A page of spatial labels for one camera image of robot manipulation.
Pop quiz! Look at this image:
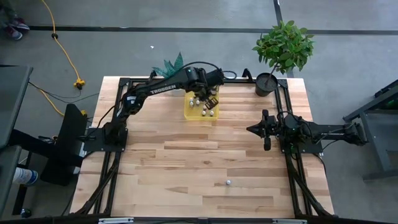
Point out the black plant pot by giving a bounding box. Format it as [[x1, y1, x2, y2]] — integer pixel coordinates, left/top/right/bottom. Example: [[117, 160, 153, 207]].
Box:
[[255, 72, 279, 97]]

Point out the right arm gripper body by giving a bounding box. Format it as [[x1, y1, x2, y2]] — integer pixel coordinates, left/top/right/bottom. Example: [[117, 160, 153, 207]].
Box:
[[262, 109, 283, 151]]

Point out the black aluminium frame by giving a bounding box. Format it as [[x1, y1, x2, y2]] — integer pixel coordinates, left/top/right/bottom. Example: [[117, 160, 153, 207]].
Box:
[[74, 68, 335, 218]]

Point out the silver metal bracket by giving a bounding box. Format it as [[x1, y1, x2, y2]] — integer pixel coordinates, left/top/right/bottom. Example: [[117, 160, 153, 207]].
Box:
[[98, 217, 134, 224], [272, 218, 308, 224]]

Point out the yellow translucent plastic bin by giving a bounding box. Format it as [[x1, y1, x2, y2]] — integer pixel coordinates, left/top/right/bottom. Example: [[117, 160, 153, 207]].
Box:
[[183, 86, 221, 122]]

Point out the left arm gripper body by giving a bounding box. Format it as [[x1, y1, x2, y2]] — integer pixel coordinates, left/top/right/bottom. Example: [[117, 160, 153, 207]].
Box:
[[192, 68, 225, 100]]

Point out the black equipment stand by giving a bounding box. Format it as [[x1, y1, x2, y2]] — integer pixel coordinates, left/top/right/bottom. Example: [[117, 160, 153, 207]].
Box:
[[9, 103, 89, 187]]

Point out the dark grey desk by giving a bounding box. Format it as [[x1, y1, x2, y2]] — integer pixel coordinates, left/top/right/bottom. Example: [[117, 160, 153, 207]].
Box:
[[0, 144, 23, 218], [0, 64, 34, 149]]

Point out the green snake plant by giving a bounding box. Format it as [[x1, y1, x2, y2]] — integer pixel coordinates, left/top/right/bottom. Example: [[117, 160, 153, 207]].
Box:
[[151, 52, 185, 78]]

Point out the leafy green small tree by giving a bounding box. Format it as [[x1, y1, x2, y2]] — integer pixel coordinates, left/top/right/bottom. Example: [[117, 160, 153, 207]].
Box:
[[252, 20, 315, 75]]

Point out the yellow extension cord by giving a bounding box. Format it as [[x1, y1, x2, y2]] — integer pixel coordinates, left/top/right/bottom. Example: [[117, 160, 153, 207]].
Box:
[[39, 89, 88, 118], [41, 0, 86, 90]]

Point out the person's foot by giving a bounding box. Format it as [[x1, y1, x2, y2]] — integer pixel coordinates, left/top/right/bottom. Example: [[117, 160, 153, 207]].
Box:
[[1, 24, 24, 40], [12, 167, 39, 186], [11, 17, 31, 32]]

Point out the person's leg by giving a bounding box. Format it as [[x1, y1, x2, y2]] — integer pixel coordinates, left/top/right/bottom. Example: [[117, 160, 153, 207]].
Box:
[[0, 0, 16, 20]]

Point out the black metal cart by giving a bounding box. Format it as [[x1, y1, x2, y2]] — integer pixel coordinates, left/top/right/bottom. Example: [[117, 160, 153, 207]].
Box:
[[343, 79, 398, 182]]

